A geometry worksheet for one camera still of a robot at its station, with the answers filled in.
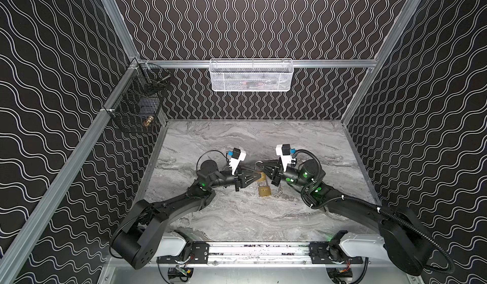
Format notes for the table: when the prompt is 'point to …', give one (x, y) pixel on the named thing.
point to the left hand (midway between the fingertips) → (264, 179)
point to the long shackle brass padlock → (264, 191)
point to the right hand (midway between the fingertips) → (257, 165)
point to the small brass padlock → (263, 177)
